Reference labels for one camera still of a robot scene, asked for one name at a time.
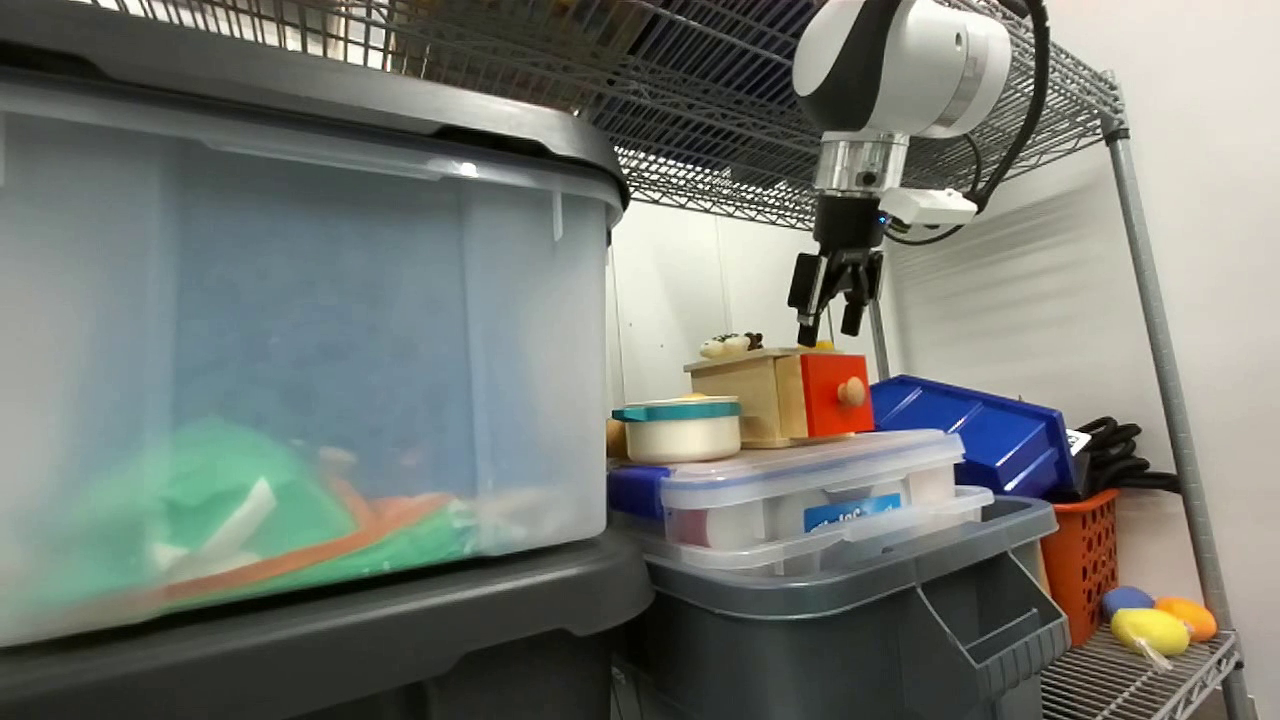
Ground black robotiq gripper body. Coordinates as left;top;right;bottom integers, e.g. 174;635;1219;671
812;191;890;273

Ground red drawer with wooden knob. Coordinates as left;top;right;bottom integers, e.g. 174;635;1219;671
798;348;881;443

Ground red wooden box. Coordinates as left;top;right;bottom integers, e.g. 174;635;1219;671
684;345;812;451

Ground blue plastic bin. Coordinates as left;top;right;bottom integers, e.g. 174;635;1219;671
867;374;1093;504

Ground clear flat container blue rim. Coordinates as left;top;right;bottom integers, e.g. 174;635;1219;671
608;427;968;552

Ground clear flat storage container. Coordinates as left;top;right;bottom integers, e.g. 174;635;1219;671
638;479;1001;580

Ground orange perforated basket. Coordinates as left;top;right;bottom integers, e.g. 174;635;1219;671
1037;488;1129;651

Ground large grey tote bin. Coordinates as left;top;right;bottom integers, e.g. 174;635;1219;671
626;491;1073;720

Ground blue soft toy ball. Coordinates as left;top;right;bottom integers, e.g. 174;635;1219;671
1101;580;1159;620

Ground yellow soft toy ball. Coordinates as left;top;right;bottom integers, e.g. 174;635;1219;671
1110;603;1197;660

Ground orange soft toy ball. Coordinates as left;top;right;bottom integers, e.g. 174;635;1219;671
1158;594;1219;646

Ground clear tote with dark lid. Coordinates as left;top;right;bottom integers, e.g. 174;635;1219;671
0;6;631;657

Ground dark grey tote bin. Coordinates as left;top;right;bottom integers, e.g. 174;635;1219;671
0;526;655;720

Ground green fabric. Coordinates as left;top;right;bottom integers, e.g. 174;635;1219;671
25;417;472;615

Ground metal wire shelf rack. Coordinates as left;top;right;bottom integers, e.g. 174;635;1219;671
77;0;1265;720

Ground black coiled cables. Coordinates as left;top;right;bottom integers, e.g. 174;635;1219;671
1073;414;1183;496

